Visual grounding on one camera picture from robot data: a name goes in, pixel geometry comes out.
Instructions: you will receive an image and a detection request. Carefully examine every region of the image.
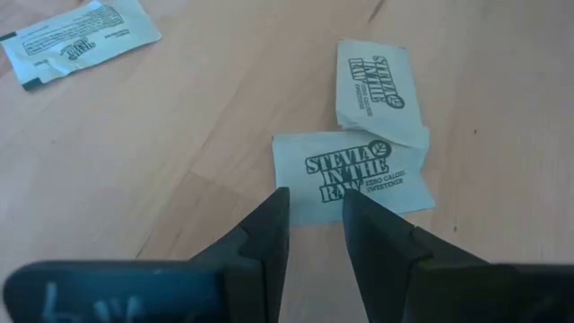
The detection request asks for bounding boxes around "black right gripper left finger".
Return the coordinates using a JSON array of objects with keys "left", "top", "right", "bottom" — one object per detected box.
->
[{"left": 3, "top": 187, "right": 291, "bottom": 323}]

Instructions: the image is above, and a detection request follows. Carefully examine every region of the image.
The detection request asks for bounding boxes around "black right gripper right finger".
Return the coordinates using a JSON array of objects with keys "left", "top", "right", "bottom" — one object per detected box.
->
[{"left": 344, "top": 188, "right": 574, "bottom": 323}]

